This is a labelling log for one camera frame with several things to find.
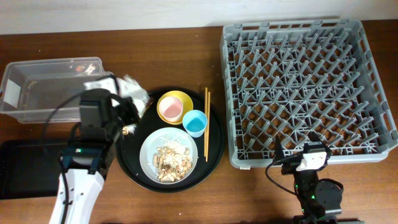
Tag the grey plate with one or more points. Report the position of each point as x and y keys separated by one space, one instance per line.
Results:
x=157 y=138

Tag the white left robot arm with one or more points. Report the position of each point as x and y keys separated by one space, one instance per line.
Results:
x=91 y=149

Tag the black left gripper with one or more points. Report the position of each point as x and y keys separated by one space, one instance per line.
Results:
x=132 y=110

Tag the pink cup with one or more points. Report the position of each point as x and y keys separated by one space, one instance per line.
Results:
x=171 y=108

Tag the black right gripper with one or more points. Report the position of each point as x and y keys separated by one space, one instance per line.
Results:
x=290 y=166

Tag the blue cup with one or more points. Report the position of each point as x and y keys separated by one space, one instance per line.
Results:
x=195 y=122

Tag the black rectangular tray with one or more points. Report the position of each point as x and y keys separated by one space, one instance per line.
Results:
x=27 y=171

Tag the yellow bowl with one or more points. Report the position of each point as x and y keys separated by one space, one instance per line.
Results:
x=184 y=98

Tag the right wooden chopstick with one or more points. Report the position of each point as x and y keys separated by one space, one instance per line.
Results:
x=208 y=124

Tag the clear plastic bin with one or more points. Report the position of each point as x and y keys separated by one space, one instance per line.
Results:
x=31 y=90

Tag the peanut shells and rice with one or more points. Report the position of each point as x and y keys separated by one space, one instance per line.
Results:
x=172 y=161

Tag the grey dishwasher rack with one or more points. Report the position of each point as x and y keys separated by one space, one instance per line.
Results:
x=284 y=80

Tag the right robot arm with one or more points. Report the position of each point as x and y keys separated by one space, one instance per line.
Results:
x=320 y=199

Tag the white tissue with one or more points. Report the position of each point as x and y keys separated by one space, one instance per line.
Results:
x=124 y=87

